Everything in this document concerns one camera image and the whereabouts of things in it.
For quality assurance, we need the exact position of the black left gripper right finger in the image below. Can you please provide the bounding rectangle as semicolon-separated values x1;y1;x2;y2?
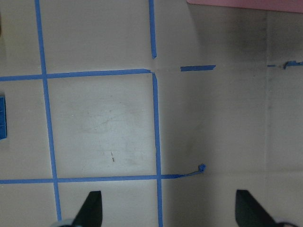
235;190;277;227

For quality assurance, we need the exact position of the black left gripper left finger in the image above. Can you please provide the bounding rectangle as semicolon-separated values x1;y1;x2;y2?
72;191;103;227

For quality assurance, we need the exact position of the blue toy block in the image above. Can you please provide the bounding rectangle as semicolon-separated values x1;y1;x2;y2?
0;96;7;140

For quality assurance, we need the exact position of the pink plastic box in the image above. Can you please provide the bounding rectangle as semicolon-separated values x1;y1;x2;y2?
187;0;303;13

